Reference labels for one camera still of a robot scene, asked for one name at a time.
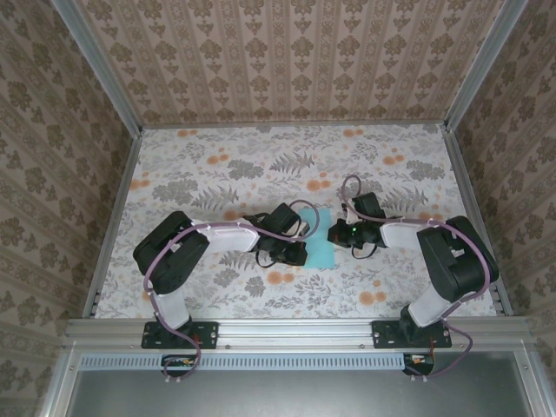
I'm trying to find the light blue paper sheet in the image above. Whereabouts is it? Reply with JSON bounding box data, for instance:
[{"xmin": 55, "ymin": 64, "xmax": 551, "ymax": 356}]
[{"xmin": 298, "ymin": 207, "xmax": 339, "ymax": 270}]

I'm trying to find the floral patterned table cover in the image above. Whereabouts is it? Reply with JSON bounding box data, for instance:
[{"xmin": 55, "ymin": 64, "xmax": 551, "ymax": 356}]
[{"xmin": 93, "ymin": 125, "xmax": 500, "ymax": 321}]

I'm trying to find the aluminium table edge rail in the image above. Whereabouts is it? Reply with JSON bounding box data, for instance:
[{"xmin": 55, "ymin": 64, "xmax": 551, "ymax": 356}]
[
  {"xmin": 82, "ymin": 129, "xmax": 144, "ymax": 319},
  {"xmin": 440, "ymin": 125, "xmax": 513, "ymax": 316}
]

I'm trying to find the aluminium mounting rail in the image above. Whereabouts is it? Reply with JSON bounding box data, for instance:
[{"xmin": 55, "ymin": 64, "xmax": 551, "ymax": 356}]
[{"xmin": 63, "ymin": 317, "xmax": 536, "ymax": 349}]

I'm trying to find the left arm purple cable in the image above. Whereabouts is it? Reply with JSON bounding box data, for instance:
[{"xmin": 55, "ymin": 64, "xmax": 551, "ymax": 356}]
[{"xmin": 144, "ymin": 198, "xmax": 314, "ymax": 386}]

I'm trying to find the aluminium frame post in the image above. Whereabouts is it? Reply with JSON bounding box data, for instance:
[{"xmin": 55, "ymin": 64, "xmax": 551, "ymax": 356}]
[
  {"xmin": 442, "ymin": 0, "xmax": 529, "ymax": 132},
  {"xmin": 55, "ymin": 0, "xmax": 145, "ymax": 136}
]

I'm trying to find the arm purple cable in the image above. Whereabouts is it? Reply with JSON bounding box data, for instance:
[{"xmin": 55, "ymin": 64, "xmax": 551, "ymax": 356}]
[
  {"xmin": 340, "ymin": 175, "xmax": 500, "ymax": 384},
  {"xmin": 144, "ymin": 198, "xmax": 314, "ymax": 386}
]

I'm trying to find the left gripper thin black cable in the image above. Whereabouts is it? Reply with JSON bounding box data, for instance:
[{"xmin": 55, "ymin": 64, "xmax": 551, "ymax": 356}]
[{"xmin": 255, "ymin": 249, "xmax": 281, "ymax": 269}]

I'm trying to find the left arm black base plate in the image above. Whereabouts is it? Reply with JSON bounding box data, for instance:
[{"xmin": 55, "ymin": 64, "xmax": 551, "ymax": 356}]
[{"xmin": 141, "ymin": 320, "xmax": 219, "ymax": 350}]

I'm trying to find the gripper thin black cable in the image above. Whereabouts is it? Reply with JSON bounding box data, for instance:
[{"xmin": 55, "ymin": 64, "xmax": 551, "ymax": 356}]
[
  {"xmin": 349, "ymin": 242, "xmax": 378, "ymax": 261},
  {"xmin": 255, "ymin": 249, "xmax": 281, "ymax": 269}
]

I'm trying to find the grey slotted cable duct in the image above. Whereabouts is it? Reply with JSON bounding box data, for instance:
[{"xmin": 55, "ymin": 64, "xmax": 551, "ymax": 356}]
[{"xmin": 80, "ymin": 352, "xmax": 407, "ymax": 371}]

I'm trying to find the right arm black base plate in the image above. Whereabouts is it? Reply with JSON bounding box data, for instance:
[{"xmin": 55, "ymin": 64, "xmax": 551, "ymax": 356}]
[{"xmin": 371, "ymin": 320, "xmax": 453, "ymax": 350}]

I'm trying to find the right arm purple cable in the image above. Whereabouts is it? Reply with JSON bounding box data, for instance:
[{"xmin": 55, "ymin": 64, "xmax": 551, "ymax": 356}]
[{"xmin": 340, "ymin": 175, "xmax": 500, "ymax": 384}]

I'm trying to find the right gripper thin black cable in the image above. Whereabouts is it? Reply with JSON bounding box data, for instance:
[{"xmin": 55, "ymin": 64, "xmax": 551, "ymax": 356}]
[{"xmin": 349, "ymin": 242, "xmax": 378, "ymax": 261}]

